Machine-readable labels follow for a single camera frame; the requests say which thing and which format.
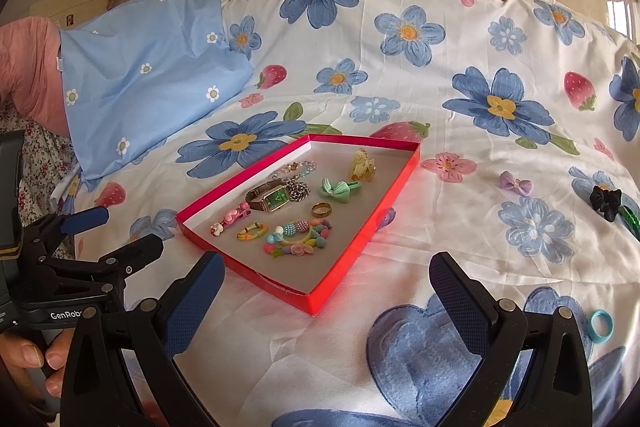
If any red jewelry box tray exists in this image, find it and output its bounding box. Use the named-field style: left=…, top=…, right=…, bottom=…
left=177, top=134, right=420, bottom=315

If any floral white bed sheet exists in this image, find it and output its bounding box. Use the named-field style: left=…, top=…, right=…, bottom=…
left=75, top=0, right=639, bottom=426

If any yellow hair band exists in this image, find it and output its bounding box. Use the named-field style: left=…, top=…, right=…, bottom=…
left=279, top=229, right=321, bottom=247

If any light blue pillow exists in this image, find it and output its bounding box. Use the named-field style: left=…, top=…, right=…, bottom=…
left=60, top=0, right=253, bottom=182

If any yellow translucent hair claw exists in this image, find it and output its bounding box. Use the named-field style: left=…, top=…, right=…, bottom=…
left=348, top=148, right=376, bottom=182

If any green hair clip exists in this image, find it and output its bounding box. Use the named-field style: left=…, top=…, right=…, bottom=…
left=618, top=205, right=640, bottom=241

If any pink heart hair clip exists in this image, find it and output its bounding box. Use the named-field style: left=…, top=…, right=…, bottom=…
left=209, top=202, right=250, bottom=237

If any person's left hand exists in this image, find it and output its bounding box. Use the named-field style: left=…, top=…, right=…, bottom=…
left=1, top=329, right=75, bottom=402

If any green face gold watch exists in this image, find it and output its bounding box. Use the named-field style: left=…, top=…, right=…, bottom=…
left=245, top=179, right=291, bottom=212

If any purple bow hair tie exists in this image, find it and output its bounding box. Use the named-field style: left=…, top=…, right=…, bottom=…
left=498, top=171, right=535, bottom=198

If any colorful chunky bead bracelet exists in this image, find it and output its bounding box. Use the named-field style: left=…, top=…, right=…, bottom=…
left=262, top=218, right=334, bottom=259

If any green bow hair tie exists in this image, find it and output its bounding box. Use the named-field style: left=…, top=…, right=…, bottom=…
left=316, top=176, right=362, bottom=204

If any black scrunchie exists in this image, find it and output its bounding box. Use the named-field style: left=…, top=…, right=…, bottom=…
left=589, top=185, right=622, bottom=222

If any yellow beaded hair loop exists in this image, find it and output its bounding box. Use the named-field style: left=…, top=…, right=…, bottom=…
left=236, top=222, right=269, bottom=242

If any blue hair band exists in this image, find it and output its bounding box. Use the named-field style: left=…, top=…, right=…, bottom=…
left=587, top=309, right=615, bottom=345

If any floral patterned cloth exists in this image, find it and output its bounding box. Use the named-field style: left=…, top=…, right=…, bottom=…
left=0, top=100, right=82, bottom=258

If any pastel beaded bracelet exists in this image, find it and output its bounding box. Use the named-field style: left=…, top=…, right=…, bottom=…
left=271, top=159, right=319, bottom=180

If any silver chain bracelet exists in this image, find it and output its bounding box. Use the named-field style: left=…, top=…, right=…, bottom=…
left=285, top=178, right=313, bottom=203

